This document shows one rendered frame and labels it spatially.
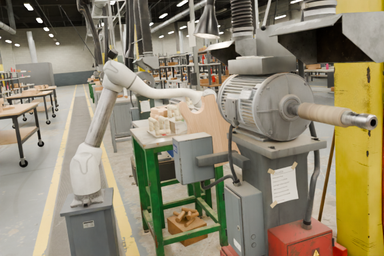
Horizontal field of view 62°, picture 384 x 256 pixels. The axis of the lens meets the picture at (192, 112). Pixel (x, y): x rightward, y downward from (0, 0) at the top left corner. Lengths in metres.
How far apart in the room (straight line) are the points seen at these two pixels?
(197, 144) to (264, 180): 0.33
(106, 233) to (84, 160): 0.43
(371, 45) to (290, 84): 0.31
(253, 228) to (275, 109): 0.48
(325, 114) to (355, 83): 1.18
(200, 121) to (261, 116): 0.57
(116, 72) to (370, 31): 1.32
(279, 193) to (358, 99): 1.07
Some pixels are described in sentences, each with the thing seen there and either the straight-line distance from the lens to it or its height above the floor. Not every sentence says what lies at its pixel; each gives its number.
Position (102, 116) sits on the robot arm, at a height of 1.16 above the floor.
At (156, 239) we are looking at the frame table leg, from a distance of 2.42.
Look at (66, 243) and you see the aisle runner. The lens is 3.14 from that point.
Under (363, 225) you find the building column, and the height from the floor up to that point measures 0.32.
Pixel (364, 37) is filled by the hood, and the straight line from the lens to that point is 1.02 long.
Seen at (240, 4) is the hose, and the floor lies 1.69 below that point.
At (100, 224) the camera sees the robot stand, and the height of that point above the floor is 0.59.
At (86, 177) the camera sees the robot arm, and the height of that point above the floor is 0.86.
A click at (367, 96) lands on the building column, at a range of 2.15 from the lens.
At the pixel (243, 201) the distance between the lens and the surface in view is 1.27.
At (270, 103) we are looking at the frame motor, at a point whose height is 1.28.
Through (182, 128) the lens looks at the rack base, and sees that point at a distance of 2.33.
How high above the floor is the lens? 1.45
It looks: 9 degrees down
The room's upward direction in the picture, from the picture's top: 5 degrees counter-clockwise
